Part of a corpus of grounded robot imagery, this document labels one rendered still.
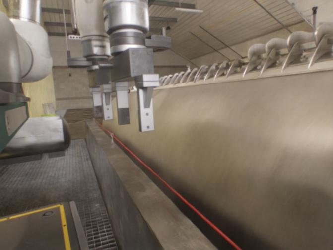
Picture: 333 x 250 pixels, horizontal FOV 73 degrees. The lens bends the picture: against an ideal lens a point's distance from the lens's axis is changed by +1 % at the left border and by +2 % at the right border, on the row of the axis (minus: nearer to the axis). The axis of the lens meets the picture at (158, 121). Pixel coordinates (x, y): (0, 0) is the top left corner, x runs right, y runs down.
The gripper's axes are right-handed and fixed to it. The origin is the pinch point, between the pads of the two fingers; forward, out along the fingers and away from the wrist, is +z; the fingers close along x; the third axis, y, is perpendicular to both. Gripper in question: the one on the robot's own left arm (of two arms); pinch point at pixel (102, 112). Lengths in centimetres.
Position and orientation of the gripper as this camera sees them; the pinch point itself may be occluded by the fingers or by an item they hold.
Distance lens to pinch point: 74.7
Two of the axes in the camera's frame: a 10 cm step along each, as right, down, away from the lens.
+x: -4.6, -0.8, 8.9
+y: 8.9, -1.0, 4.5
